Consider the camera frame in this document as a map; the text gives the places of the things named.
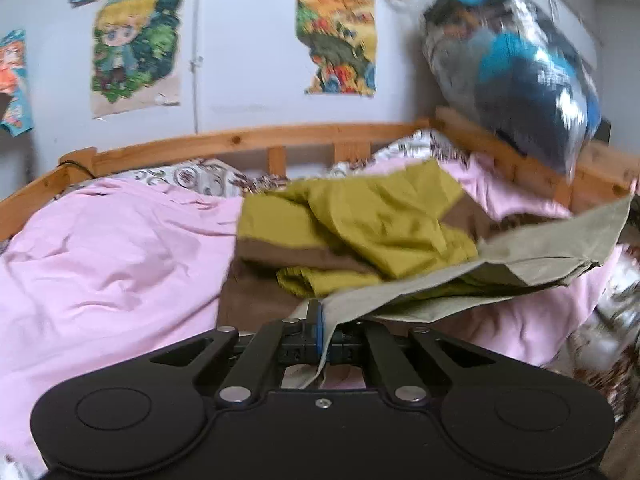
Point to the white wall pipe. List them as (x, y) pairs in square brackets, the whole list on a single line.
[(198, 50)]

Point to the blond figure green wall poster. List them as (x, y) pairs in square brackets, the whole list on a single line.
[(135, 50)]

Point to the pink bed sheet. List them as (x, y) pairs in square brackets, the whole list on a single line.
[(110, 260)]

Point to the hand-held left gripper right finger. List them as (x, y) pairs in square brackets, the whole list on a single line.
[(380, 355)]

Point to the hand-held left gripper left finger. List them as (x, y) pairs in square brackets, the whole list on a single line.
[(315, 330)]

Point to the wooden bed frame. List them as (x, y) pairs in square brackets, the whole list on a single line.
[(225, 141)]

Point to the olive beige brown hooded jacket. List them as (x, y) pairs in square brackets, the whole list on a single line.
[(380, 215)]

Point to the clear plastic bag of clothes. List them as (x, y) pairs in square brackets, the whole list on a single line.
[(510, 65)]

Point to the floral patterned bedspread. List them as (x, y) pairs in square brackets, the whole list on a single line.
[(200, 180)]

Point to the colourful landscape wall poster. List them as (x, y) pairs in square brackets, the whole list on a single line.
[(337, 35)]

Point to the orange-haired figure wall poster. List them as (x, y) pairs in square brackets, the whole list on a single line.
[(12, 80)]

